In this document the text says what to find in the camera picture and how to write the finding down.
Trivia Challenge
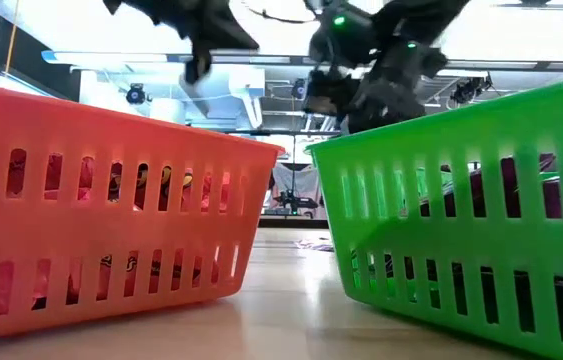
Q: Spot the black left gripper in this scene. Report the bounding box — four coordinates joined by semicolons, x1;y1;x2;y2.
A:
128;0;261;85

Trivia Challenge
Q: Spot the black hanging device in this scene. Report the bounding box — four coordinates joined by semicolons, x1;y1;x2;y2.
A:
449;73;493;105

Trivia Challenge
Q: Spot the green plastic slotted basket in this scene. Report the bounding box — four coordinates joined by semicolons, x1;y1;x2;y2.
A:
304;72;563;360

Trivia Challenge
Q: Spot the orange plastic slotted basket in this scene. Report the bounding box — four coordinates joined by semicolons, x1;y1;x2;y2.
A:
0;77;286;346

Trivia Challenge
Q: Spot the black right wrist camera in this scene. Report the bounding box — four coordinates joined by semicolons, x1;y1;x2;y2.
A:
302;68;362;117

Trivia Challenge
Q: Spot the black round camera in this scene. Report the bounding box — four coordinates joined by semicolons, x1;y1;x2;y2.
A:
124;82;148;106

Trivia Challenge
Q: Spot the black metal table frame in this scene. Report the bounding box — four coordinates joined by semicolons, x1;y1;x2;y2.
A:
258;214;333;230

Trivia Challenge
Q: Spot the yellow cord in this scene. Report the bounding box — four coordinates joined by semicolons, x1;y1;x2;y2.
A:
4;0;21;75

